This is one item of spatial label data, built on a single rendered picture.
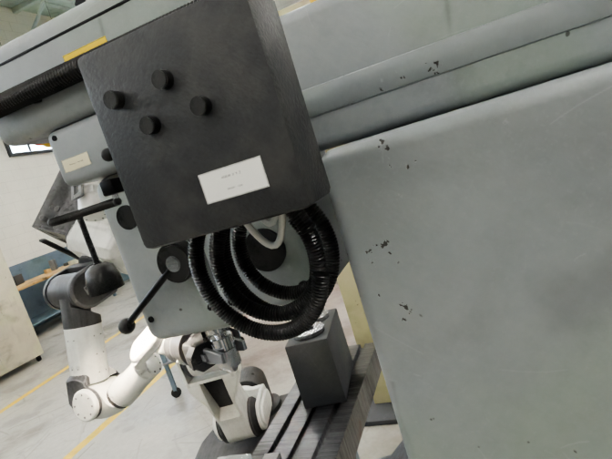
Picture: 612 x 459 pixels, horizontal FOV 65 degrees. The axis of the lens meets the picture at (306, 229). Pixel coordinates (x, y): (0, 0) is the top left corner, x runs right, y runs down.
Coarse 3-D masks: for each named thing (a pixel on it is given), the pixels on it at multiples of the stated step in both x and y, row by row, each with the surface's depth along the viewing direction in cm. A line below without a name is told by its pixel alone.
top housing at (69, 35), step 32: (96, 0) 73; (128, 0) 71; (160, 0) 69; (192, 0) 68; (32, 32) 78; (64, 32) 75; (96, 32) 74; (0, 64) 80; (32, 64) 79; (64, 96) 78; (0, 128) 84; (32, 128) 82
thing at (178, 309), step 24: (120, 216) 84; (120, 240) 86; (144, 264) 85; (144, 288) 87; (168, 288) 85; (192, 288) 84; (216, 288) 83; (144, 312) 88; (168, 312) 86; (192, 312) 85; (168, 336) 89
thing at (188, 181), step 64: (256, 0) 43; (128, 64) 47; (192, 64) 45; (256, 64) 43; (128, 128) 48; (192, 128) 46; (256, 128) 44; (128, 192) 50; (192, 192) 48; (256, 192) 46; (320, 192) 47
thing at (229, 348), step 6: (228, 342) 95; (234, 342) 96; (216, 348) 95; (222, 348) 94; (228, 348) 95; (234, 348) 96; (228, 354) 95; (234, 354) 96; (228, 360) 95; (234, 360) 95; (240, 360) 97; (222, 366) 95; (228, 366) 95; (234, 366) 95
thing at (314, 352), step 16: (320, 320) 137; (336, 320) 141; (304, 336) 127; (320, 336) 127; (336, 336) 136; (288, 352) 128; (304, 352) 127; (320, 352) 126; (336, 352) 131; (304, 368) 128; (320, 368) 127; (336, 368) 126; (304, 384) 129; (320, 384) 128; (336, 384) 127; (304, 400) 130; (320, 400) 129; (336, 400) 128
